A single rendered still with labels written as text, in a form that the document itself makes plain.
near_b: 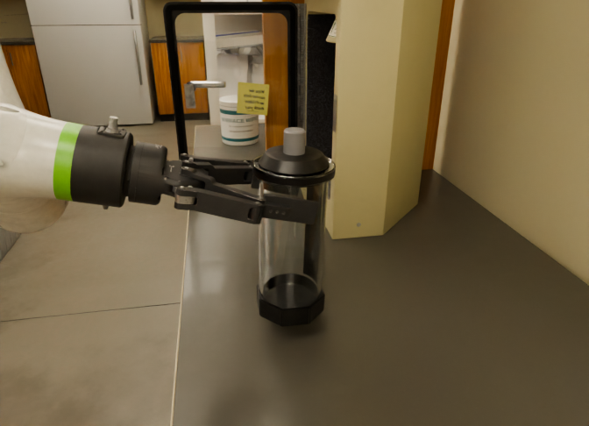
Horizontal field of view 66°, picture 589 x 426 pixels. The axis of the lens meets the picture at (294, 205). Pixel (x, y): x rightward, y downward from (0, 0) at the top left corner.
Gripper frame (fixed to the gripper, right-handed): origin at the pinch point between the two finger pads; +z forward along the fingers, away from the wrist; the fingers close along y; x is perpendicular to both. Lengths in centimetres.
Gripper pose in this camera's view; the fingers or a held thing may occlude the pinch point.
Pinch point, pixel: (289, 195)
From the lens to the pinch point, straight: 61.2
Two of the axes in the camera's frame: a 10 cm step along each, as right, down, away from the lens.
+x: -2.3, 9.0, 3.6
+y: -1.9, -4.0, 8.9
